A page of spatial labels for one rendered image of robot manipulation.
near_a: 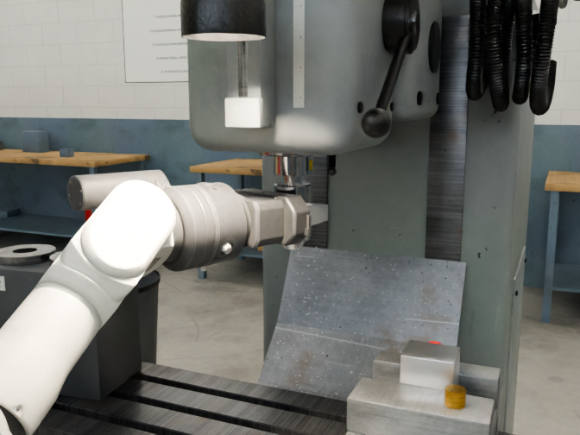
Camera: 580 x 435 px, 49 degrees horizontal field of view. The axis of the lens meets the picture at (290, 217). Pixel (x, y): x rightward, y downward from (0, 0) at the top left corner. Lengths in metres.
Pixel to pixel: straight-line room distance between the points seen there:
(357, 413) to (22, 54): 6.52
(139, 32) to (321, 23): 5.49
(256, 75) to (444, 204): 0.54
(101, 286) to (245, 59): 0.26
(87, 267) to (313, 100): 0.28
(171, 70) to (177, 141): 0.64
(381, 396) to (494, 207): 0.47
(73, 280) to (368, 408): 0.34
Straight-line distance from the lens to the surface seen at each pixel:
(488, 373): 0.81
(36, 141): 6.49
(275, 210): 0.69
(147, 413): 0.94
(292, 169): 0.74
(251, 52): 0.64
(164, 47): 5.95
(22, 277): 0.99
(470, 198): 1.09
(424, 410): 0.70
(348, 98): 0.65
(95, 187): 0.63
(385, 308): 1.11
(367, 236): 1.14
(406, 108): 0.83
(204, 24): 0.53
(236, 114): 0.65
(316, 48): 0.66
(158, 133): 5.99
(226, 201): 0.66
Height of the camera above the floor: 1.37
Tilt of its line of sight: 10 degrees down
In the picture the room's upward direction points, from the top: straight up
